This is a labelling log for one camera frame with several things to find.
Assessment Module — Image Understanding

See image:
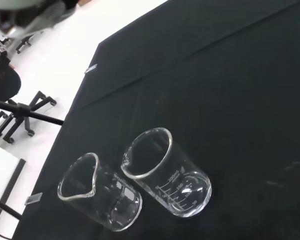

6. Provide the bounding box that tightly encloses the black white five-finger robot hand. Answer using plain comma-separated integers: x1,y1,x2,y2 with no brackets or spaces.
0,0,77,38

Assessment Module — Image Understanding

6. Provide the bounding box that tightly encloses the clear glass beaker white label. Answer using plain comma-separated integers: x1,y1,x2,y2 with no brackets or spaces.
56,152,143,233

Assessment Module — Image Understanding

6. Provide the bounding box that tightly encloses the black chair base with casters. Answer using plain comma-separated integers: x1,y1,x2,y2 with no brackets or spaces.
14,34,42,55

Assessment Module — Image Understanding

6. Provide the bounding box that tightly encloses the black office chair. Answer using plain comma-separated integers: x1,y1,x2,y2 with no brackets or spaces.
0,46,58,145

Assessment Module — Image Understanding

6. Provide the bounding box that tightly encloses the black tripod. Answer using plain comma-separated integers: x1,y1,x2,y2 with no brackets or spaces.
0,97,65,222

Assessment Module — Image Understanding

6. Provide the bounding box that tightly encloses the pale board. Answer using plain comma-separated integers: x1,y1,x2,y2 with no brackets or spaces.
0,143,28,226

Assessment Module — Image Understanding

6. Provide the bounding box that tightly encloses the black bench cloth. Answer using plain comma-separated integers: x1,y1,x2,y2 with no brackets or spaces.
11,0,300,240

